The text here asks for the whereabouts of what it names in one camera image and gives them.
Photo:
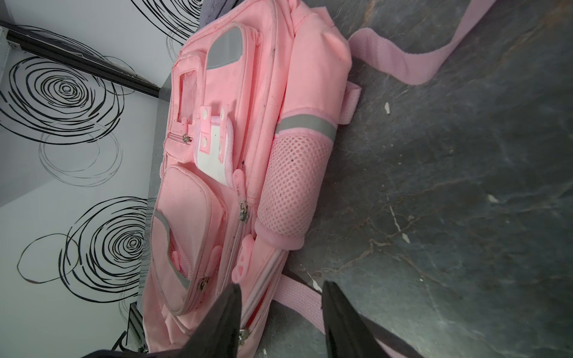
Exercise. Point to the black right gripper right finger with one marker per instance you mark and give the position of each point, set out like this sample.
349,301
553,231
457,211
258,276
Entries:
345,332

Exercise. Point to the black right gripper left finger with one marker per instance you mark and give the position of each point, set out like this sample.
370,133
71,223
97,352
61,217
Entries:
218,333

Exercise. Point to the pink student backpack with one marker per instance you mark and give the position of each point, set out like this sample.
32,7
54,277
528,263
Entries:
257,97

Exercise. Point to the purple fabric glasses case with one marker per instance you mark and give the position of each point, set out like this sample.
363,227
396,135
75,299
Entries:
212,10

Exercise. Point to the black aluminium frame post left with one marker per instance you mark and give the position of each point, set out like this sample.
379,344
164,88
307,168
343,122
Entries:
63,54

